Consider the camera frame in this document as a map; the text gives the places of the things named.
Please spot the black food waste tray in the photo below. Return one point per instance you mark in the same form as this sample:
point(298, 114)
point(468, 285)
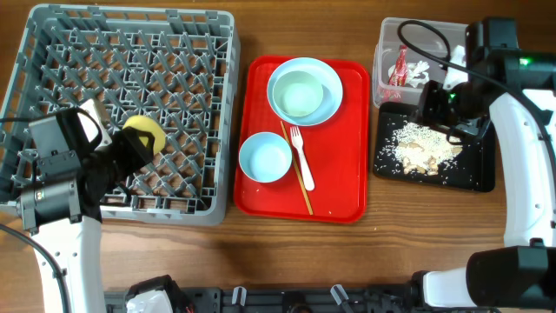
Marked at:
point(472, 169)

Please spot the clear plastic waste bin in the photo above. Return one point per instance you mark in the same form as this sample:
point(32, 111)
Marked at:
point(387, 51)

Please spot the rice and peanut waste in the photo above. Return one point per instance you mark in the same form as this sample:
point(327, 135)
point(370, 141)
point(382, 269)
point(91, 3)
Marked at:
point(418, 149)

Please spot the grey plastic dishwasher rack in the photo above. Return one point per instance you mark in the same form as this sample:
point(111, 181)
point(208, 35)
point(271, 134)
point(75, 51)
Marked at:
point(178, 67)

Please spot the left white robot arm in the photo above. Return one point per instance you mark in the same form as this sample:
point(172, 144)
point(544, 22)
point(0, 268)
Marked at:
point(62, 211)

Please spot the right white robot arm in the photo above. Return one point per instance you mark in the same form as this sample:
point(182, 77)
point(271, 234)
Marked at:
point(511, 91)

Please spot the red plastic tray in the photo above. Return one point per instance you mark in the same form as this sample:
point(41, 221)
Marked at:
point(337, 151)

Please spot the red snack wrapper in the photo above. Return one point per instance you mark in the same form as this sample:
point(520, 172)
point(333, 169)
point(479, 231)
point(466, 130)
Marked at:
point(398, 76)

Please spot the mint green bowl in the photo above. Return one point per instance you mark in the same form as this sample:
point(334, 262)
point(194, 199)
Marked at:
point(297, 93)

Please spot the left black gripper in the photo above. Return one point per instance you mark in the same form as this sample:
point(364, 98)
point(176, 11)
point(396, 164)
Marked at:
point(145, 153)

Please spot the large light blue plate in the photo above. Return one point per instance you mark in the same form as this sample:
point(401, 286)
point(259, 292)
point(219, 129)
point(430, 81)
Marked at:
point(328, 77)

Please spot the light blue bowl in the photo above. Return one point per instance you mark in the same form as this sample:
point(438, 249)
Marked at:
point(265, 157)

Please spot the wooden chopstick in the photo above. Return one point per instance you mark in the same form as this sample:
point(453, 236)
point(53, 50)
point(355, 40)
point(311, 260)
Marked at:
point(299, 178)

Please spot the white plastic fork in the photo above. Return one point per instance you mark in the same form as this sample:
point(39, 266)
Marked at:
point(297, 141)

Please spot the white tissue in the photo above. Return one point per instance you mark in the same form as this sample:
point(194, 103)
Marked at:
point(417, 74)

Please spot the yellow plastic cup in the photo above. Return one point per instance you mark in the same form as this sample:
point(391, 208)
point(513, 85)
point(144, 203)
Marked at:
point(147, 124)

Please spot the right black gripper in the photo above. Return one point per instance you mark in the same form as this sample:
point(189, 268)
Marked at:
point(427, 109)

